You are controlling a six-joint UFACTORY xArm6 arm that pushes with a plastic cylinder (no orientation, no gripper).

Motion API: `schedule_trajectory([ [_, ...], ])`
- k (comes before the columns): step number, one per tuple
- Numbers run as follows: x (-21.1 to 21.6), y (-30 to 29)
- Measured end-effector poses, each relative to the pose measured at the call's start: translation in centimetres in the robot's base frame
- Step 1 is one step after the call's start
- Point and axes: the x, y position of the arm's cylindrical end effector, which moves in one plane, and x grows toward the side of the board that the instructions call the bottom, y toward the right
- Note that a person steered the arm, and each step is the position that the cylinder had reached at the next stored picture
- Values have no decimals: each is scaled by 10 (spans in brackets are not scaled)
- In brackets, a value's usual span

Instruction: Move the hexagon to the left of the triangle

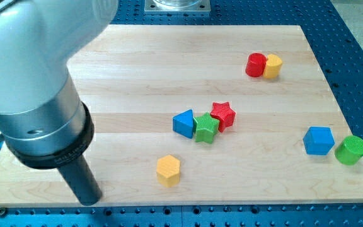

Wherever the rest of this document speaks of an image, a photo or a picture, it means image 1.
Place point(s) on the light wooden board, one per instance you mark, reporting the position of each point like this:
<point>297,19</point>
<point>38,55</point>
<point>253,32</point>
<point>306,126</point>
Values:
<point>136,78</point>

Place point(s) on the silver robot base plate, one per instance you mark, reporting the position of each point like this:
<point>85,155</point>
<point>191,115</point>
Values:
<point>176,6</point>

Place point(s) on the blue triangle block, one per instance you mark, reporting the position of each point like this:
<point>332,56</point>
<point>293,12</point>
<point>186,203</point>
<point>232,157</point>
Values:
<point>184,124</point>

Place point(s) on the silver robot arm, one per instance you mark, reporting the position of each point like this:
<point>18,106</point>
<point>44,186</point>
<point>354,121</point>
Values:
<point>40,109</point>

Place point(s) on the blue cube block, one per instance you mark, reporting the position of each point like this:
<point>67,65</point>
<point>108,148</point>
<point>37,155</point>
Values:
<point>318,140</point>

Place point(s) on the red cylinder block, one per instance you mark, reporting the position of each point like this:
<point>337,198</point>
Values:
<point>255,64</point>

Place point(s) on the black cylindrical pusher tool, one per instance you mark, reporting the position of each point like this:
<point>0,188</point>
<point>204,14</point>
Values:
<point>70,163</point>

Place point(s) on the yellow half-round block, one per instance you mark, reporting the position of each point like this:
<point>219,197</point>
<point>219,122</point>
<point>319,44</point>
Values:
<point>273,66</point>

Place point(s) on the green star block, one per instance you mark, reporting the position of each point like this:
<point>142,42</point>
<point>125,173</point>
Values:
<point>206,127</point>

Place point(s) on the yellow hexagon block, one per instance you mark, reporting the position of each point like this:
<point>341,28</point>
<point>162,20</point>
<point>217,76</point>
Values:
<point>168,171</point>

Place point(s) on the red star block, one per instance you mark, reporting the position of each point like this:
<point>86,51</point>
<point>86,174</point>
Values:
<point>224,114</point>

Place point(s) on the green cylinder block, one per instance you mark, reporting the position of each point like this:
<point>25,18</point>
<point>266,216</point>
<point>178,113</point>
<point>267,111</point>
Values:
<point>350,150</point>

